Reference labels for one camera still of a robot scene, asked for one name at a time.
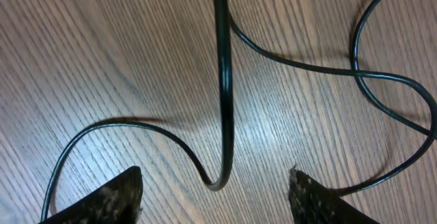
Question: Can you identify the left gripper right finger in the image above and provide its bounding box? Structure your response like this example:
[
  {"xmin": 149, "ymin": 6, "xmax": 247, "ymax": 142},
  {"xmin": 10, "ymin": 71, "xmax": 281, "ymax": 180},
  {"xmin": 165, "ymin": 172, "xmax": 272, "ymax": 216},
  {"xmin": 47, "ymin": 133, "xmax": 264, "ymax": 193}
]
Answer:
[{"xmin": 288, "ymin": 167, "xmax": 376, "ymax": 224}]

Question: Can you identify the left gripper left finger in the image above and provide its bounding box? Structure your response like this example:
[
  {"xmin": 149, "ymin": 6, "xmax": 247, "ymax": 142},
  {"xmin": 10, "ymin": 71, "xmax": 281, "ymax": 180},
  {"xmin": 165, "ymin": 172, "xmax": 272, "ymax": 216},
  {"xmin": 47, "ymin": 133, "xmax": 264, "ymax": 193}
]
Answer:
[{"xmin": 42, "ymin": 166, "xmax": 143, "ymax": 224}]

